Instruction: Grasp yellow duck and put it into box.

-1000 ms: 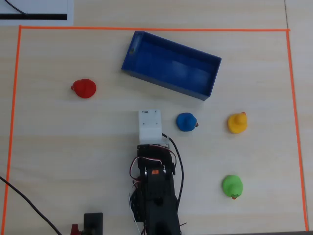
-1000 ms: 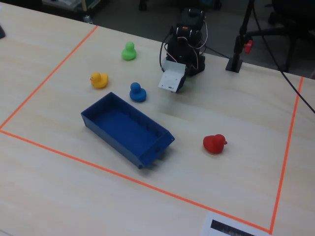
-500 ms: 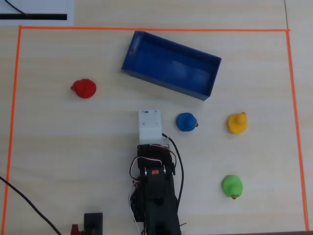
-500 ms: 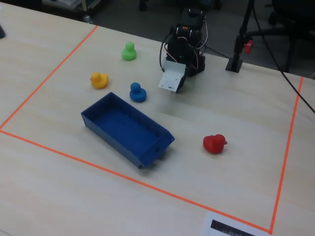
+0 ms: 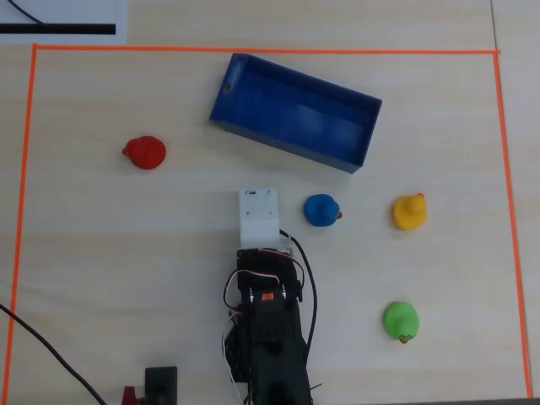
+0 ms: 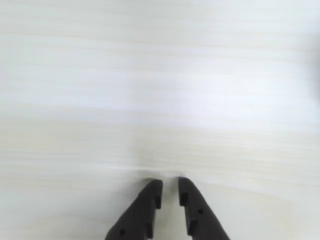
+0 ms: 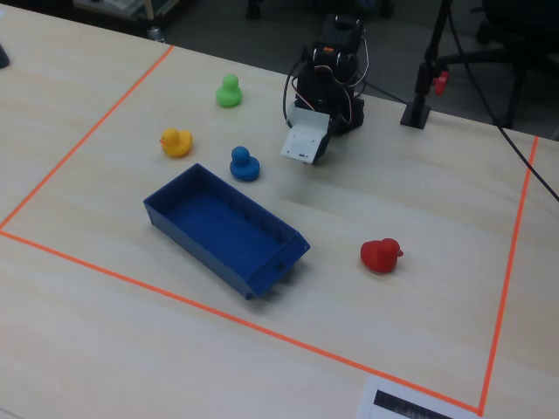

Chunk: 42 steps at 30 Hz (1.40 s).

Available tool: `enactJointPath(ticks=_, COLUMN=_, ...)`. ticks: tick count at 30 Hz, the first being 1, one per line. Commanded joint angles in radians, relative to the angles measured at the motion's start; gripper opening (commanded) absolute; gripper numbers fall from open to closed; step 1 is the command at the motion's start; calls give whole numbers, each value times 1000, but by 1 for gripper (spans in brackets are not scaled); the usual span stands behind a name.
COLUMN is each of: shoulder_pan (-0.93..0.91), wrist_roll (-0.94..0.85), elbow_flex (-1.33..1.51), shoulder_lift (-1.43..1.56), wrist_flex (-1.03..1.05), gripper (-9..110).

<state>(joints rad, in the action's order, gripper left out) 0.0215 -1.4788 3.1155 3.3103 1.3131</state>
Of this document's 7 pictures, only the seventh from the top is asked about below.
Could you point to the dark grey rounded object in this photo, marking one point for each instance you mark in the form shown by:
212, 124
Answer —
3, 57

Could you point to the red stand knob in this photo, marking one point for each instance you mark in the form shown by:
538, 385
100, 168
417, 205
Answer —
442, 83

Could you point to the red rubber duck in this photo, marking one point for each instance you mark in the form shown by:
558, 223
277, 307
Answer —
379, 256

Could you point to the green rubber duck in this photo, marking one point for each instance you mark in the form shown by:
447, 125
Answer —
229, 94

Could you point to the blue plastic box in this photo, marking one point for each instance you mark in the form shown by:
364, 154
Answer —
218, 222

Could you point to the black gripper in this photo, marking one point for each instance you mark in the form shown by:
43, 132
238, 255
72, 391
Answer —
322, 150

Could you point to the blue rubber duck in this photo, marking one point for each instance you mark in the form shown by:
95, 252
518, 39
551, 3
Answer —
243, 166

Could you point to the orange tape strip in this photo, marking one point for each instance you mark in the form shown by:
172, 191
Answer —
244, 320
87, 135
508, 270

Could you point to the yellow rubber duck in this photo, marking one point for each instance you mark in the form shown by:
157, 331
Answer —
177, 144

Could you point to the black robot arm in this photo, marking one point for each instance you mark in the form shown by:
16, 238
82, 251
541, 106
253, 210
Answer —
332, 87

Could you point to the white paper with black bar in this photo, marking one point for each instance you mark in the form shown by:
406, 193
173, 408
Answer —
393, 403

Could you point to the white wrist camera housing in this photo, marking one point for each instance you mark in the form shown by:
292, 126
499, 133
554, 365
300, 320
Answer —
303, 137

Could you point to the black office chair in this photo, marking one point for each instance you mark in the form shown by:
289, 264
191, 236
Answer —
502, 39

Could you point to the metal furniture foot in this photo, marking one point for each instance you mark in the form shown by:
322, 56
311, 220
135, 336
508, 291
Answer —
156, 34

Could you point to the background shelf unit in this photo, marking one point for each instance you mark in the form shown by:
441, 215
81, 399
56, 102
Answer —
118, 8

